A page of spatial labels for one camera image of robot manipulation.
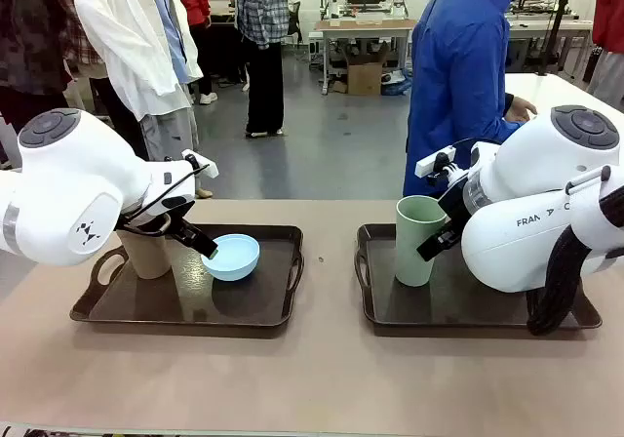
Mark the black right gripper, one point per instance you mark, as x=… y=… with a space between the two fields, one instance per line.
x=456 y=205

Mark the person in white coat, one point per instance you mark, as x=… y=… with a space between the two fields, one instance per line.
x=131 y=42

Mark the dark brown serving tray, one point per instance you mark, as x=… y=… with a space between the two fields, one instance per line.
x=161 y=305
x=439 y=305

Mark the person in plaid shirt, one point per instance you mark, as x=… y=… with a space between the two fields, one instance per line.
x=263 y=42

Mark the cardboard box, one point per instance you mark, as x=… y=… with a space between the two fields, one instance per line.
x=364 y=78

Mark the person in checked red shirt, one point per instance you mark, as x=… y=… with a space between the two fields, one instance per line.
x=73 y=27

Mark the person's right hand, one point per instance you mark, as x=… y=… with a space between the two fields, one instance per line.
x=520 y=110

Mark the tall brown cup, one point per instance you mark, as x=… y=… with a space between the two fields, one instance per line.
x=146 y=256

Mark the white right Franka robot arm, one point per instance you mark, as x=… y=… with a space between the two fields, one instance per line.
x=531 y=164

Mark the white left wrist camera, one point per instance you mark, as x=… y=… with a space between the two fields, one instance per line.
x=205 y=166

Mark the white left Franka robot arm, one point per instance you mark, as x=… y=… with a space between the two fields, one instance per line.
x=73 y=183

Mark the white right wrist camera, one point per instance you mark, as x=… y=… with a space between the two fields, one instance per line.
x=436 y=161

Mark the white side table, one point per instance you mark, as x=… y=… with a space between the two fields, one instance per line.
x=551 y=91

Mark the black tripod stand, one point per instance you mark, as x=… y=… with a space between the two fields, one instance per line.
x=560 y=17

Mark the person in blue jacket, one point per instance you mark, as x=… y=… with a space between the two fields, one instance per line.
x=453 y=66

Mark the light blue bowl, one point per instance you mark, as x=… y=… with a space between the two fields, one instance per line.
x=234 y=261

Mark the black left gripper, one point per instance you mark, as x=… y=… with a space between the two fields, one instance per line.
x=178 y=205

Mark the tall green cup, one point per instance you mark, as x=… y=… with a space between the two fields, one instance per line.
x=409 y=242

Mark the wooden top workbench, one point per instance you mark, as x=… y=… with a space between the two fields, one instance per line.
x=365 y=25

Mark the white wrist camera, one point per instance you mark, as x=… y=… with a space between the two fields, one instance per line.
x=205 y=166
x=436 y=161

